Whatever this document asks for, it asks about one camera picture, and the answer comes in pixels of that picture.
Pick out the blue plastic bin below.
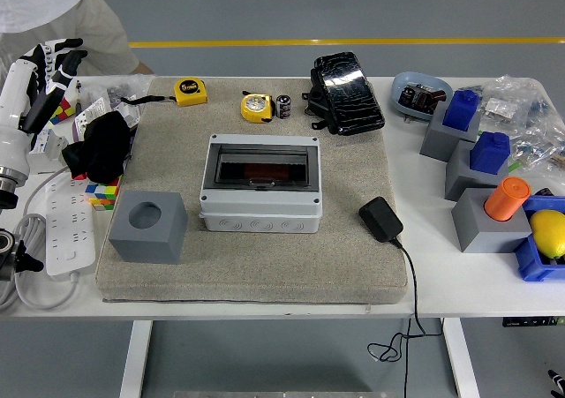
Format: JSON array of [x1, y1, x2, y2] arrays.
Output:
[[513, 194, 565, 282]]

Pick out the light blue bowl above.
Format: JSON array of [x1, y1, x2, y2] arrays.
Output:
[[391, 71, 455, 123]]

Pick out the blue block battery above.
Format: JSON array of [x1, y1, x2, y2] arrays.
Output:
[[469, 131, 512, 176], [442, 89, 481, 132]]

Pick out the white table leg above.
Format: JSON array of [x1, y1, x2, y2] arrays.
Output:
[[118, 319, 154, 398], [442, 318, 481, 398]]

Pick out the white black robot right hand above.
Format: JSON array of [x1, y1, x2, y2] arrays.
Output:
[[546, 369, 565, 398]]

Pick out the small bag of white parts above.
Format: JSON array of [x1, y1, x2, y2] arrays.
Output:
[[479, 96, 517, 121]]

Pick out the smoked transparent box lid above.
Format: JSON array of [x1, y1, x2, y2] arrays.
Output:
[[207, 142, 320, 193]]

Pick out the dark capacitors pile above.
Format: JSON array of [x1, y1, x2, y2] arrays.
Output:
[[398, 83, 447, 113]]

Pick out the person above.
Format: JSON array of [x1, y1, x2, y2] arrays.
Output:
[[0, 0, 155, 79]]

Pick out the clear bags of parts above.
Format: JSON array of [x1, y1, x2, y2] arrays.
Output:
[[470, 74, 565, 174]]

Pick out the grey block with round hole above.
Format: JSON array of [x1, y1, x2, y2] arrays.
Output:
[[108, 190, 189, 265]]

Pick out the grey-brown mat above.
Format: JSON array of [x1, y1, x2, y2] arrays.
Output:
[[94, 76, 408, 305]]

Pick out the black adapter cord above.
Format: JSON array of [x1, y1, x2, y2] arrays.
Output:
[[367, 237, 444, 398]]

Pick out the white purple card pack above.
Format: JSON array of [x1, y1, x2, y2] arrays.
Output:
[[72, 96, 142, 141]]

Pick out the glossy black foot pedal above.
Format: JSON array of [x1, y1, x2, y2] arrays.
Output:
[[302, 51, 387, 137]]

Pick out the white power strip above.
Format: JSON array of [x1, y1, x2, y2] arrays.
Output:
[[45, 177, 97, 279]]

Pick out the black power adapter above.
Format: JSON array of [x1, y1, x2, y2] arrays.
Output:
[[358, 196, 404, 244]]

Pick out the black table control panel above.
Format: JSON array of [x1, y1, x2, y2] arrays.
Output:
[[501, 316, 565, 328]]

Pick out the white circuit breaker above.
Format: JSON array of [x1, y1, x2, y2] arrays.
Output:
[[28, 131, 71, 175]]

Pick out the clear bag of dark parts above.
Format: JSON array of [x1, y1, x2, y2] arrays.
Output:
[[83, 73, 158, 108]]

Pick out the round yellow tape measure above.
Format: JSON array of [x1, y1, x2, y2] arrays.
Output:
[[240, 92, 277, 124]]

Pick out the yellow lemon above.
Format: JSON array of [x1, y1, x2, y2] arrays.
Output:
[[529, 209, 565, 260]]

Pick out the grey block holder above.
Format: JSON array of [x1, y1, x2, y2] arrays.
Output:
[[451, 187, 533, 254], [444, 139, 513, 203], [419, 101, 482, 163]]

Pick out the small multicolour puzzle cube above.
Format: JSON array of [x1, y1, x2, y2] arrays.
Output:
[[84, 175, 123, 213]]

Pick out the square yellow tape measure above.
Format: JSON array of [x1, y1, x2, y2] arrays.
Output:
[[119, 77, 209, 107]]

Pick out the black cloth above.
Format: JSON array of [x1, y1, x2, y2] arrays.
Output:
[[61, 110, 133, 184]]

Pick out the grey electrical junction box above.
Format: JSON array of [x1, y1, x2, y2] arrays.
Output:
[[198, 133, 323, 235]]

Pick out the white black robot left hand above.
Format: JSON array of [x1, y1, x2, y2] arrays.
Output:
[[0, 38, 88, 176]]

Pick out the large multicolour puzzle cube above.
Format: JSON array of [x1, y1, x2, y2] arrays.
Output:
[[46, 95, 76, 128]]

